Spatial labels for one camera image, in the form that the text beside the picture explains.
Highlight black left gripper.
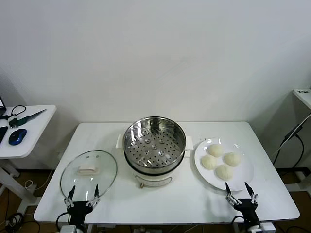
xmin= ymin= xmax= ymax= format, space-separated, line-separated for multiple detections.
xmin=64 ymin=184 xmax=101 ymax=225

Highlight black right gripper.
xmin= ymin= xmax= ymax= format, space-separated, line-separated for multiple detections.
xmin=225 ymin=182 xmax=259 ymax=225

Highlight white steamed baozi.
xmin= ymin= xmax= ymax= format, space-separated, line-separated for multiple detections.
xmin=215 ymin=164 xmax=234 ymax=182
xmin=206 ymin=144 xmax=224 ymax=158
xmin=223 ymin=151 xmax=242 ymax=167
xmin=200 ymin=154 xmax=218 ymax=170

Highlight round glass pot lid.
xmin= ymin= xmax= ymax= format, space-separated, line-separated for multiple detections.
xmin=60 ymin=150 xmax=118 ymax=201

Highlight stainless steel steamer basket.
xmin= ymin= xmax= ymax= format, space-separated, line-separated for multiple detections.
xmin=122 ymin=116 xmax=188 ymax=174

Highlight white round plate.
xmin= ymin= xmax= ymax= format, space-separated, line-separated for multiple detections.
xmin=193 ymin=138 xmax=255 ymax=192

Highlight white electric cooker base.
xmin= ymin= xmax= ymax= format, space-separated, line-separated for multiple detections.
xmin=116 ymin=133 xmax=194 ymax=189

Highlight white side table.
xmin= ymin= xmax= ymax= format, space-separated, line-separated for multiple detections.
xmin=0 ymin=104 xmax=57 ymax=214

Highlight black power adapter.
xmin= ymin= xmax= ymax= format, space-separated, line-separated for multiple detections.
xmin=283 ymin=124 xmax=302 ymax=142

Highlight blue computer mouse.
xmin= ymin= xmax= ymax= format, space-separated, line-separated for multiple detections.
xmin=8 ymin=129 xmax=28 ymax=146

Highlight black smartphone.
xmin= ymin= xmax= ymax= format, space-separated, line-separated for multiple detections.
xmin=0 ymin=125 xmax=9 ymax=144

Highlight laptop computer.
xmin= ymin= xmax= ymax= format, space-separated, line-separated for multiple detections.
xmin=0 ymin=96 xmax=7 ymax=117

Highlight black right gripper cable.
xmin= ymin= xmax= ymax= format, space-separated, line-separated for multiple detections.
xmin=232 ymin=215 xmax=245 ymax=233

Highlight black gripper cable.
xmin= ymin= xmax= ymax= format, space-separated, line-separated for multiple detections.
xmin=232 ymin=215 xmax=245 ymax=233
xmin=56 ymin=213 xmax=71 ymax=233

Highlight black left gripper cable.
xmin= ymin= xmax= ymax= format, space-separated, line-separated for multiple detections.
xmin=56 ymin=213 xmax=71 ymax=233

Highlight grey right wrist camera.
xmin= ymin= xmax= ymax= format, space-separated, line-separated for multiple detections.
xmin=260 ymin=222 xmax=276 ymax=233

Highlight black floor cables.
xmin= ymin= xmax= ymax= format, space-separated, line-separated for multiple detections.
xmin=0 ymin=211 xmax=41 ymax=233

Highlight black power cable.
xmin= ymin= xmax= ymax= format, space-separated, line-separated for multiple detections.
xmin=273 ymin=134 xmax=306 ymax=168

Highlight white power cable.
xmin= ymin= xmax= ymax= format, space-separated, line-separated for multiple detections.
xmin=272 ymin=118 xmax=311 ymax=156

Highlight black looped cable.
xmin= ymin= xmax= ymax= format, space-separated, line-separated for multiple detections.
xmin=0 ymin=104 xmax=27 ymax=120

